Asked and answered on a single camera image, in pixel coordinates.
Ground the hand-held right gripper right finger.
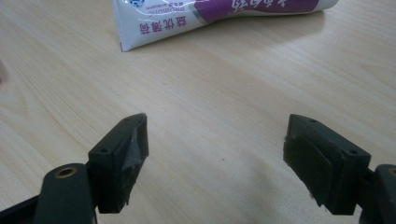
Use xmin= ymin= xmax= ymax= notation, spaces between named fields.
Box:
xmin=283 ymin=113 xmax=372 ymax=216

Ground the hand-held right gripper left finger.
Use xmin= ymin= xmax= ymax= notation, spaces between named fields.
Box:
xmin=88 ymin=112 xmax=149 ymax=215

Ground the white and purple toothpaste tube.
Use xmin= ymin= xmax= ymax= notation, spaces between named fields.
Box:
xmin=111 ymin=0 xmax=340 ymax=53

